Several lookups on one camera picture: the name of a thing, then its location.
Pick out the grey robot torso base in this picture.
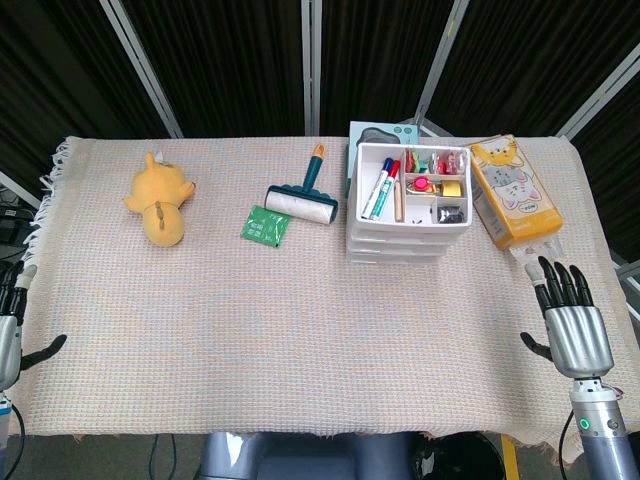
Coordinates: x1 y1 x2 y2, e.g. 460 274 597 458
199 432 417 480

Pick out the clear drawer holding dark items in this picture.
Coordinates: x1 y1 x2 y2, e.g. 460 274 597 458
348 230 455 246

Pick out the yellow cat print tissue pack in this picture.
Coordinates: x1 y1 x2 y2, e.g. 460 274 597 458
467 133 565 266

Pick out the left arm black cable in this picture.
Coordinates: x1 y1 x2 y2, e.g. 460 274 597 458
8 403 27 480

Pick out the green sachet packet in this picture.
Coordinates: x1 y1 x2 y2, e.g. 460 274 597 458
239 204 293 248

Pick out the teal product box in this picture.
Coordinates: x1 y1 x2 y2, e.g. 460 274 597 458
343 120 420 197

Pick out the clear drawer with round knob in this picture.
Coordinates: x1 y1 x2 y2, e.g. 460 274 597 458
348 253 442 267

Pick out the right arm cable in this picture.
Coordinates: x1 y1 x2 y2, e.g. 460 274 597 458
558 409 577 480

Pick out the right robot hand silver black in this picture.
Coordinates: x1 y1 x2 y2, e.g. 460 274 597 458
520 255 615 380

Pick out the black device with cables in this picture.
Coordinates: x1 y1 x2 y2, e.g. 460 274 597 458
0 192 31 242

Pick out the black trash bin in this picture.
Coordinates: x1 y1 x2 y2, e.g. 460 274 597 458
414 432 504 480

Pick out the yellow plush toy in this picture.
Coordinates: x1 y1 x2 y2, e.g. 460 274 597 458
122 152 197 248

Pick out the black folding screen partition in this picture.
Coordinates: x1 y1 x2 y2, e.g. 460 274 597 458
0 0 640 321

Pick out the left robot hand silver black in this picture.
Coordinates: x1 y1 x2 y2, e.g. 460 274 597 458
0 260 68 392

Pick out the beige woven tablecloth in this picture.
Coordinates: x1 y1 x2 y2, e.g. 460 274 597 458
19 133 627 467

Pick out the red cap whiteboard marker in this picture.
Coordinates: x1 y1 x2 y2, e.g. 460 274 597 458
369 160 401 221

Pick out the blue cap whiteboard marker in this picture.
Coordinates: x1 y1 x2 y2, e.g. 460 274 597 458
360 157 394 219

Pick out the teal handled lint roller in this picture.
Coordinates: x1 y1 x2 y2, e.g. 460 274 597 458
263 143 340 227

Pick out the white desktop drawer organizer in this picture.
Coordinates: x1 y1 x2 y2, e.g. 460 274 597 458
346 142 474 267

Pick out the clear drawer holding white item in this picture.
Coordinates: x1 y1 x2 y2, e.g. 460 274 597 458
348 243 449 257

